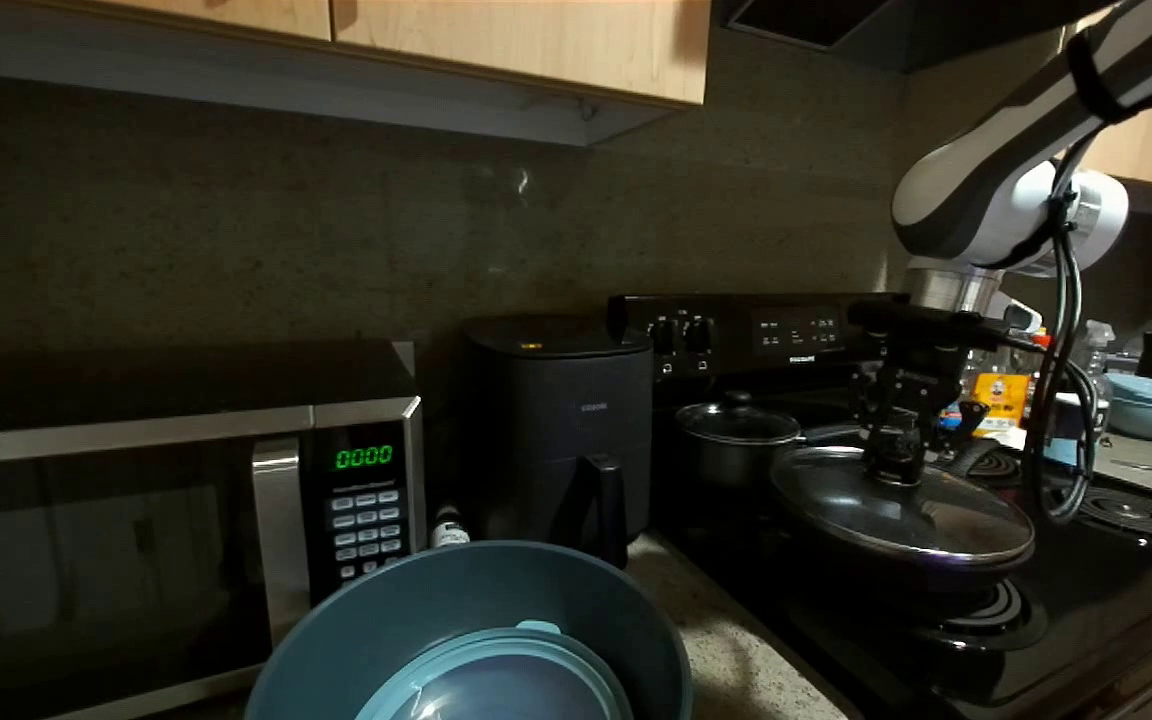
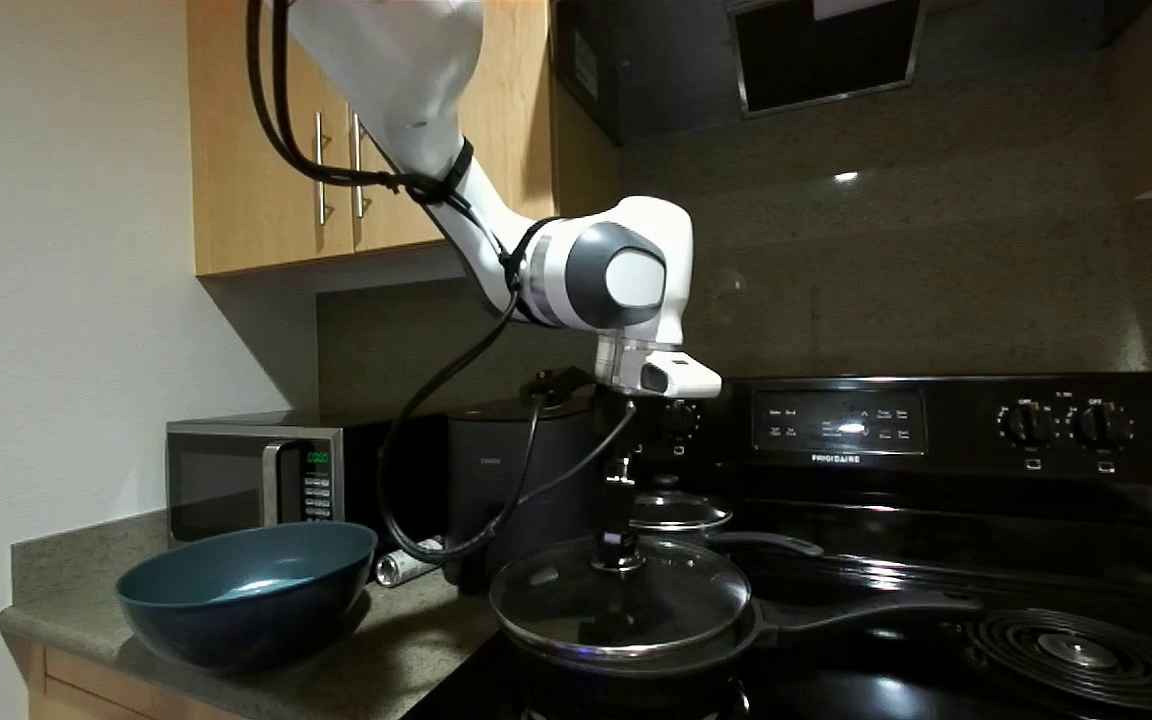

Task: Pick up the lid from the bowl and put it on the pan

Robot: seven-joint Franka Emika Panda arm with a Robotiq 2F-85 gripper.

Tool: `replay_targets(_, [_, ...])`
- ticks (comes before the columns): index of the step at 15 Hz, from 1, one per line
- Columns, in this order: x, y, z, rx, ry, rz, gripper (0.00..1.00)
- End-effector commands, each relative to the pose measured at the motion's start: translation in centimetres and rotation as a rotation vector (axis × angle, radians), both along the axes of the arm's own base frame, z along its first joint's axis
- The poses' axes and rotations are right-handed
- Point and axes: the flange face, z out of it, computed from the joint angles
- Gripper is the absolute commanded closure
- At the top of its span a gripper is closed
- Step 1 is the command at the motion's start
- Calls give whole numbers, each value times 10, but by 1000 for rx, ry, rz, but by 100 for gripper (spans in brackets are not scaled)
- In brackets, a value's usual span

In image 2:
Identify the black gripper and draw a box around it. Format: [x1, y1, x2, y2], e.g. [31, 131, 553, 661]
[604, 391, 708, 543]

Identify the glass lid with black knob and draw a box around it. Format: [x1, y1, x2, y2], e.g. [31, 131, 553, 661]
[488, 528, 756, 664]

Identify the small saucepan with lid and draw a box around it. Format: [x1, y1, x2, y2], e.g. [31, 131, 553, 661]
[625, 486, 846, 566]

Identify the black frying pan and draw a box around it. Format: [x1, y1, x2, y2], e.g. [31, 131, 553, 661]
[488, 532, 996, 680]

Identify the steel pot with glass lid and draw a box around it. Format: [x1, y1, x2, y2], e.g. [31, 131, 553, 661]
[110, 514, 382, 677]

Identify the black air fryer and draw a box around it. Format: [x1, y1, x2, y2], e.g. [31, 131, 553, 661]
[441, 397, 608, 590]

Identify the small white plug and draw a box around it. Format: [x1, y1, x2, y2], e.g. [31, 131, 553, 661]
[371, 538, 448, 590]

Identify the black electric stove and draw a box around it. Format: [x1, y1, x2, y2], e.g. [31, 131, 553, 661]
[400, 366, 1152, 720]

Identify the stainless steel microwave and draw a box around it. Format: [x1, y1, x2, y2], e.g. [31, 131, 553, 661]
[165, 412, 456, 543]

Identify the black range hood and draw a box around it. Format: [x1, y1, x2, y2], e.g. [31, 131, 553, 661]
[553, 0, 1152, 153]

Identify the wooden upper cabinet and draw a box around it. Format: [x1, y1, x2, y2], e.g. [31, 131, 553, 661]
[188, 0, 627, 279]

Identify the wooden base cabinet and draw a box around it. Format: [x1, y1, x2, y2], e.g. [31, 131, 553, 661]
[0, 620, 269, 720]

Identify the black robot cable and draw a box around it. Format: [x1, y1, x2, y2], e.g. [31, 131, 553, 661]
[243, 0, 641, 566]

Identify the metal cabinet handle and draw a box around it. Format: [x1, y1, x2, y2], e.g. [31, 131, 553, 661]
[345, 109, 376, 225]
[308, 109, 334, 233]

